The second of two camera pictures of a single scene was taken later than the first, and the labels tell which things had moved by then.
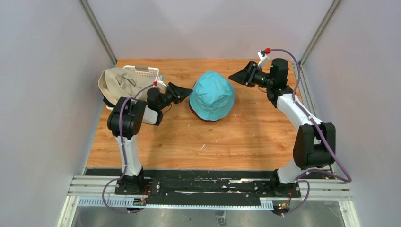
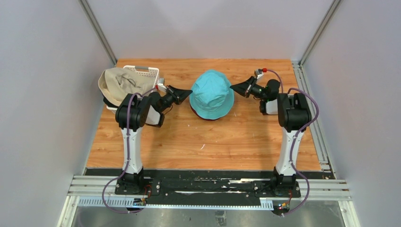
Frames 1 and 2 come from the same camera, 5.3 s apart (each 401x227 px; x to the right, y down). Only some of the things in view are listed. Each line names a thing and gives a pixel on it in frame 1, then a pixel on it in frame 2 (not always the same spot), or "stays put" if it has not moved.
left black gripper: x=179 y=92 stays put
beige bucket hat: x=116 y=82 stays put
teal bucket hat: x=212 y=96 stays put
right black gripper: x=246 y=76 to x=245 y=88
